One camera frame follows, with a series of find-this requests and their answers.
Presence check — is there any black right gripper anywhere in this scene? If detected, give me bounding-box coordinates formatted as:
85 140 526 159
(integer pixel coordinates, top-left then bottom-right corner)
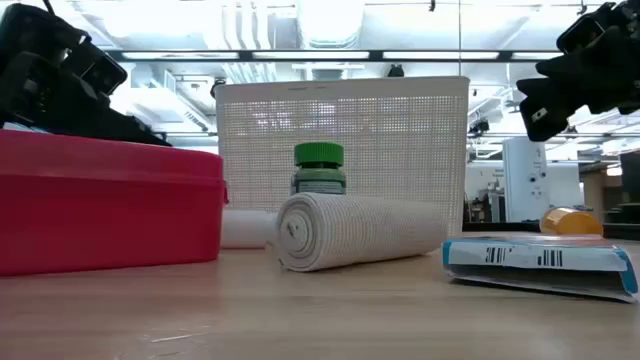
516 0 640 143

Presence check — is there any beige elastic bandage roll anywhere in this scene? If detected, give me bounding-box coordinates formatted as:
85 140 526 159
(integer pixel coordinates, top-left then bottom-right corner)
274 191 450 273

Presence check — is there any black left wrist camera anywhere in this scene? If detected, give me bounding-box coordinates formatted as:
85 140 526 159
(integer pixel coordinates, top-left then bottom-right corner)
62 39 129 97

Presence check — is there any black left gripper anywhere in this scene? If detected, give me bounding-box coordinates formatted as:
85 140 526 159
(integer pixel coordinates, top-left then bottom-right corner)
0 49 173 148

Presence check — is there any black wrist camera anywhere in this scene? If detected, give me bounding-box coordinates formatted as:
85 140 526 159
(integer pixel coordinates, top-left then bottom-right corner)
555 2 619 54
62 39 129 97

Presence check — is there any white background cabinet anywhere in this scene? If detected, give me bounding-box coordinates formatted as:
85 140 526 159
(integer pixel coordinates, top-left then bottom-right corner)
501 136 552 223

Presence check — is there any blue white barcode box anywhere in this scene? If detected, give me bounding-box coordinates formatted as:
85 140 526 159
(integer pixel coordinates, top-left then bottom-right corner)
441 233 640 304

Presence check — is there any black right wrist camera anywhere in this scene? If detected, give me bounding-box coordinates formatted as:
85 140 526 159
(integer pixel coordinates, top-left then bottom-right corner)
555 2 619 54

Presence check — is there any white perforated plastic basket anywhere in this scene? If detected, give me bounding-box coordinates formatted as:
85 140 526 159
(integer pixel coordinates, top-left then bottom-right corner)
213 75 472 237

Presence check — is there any black ceiling rail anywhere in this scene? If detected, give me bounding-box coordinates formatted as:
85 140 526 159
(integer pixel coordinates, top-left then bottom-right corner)
103 48 565 64

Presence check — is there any white gauze roll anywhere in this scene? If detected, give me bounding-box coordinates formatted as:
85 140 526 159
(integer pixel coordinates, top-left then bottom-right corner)
220 208 279 250

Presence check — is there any orange pill bottle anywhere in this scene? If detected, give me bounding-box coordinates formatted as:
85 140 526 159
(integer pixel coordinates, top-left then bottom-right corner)
539 206 605 237

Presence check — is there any red first aid case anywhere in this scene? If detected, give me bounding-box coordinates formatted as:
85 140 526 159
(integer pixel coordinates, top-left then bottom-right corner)
0 128 230 278

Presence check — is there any green capped medicine bottle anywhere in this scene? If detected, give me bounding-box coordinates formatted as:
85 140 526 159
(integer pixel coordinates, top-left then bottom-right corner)
290 141 348 197

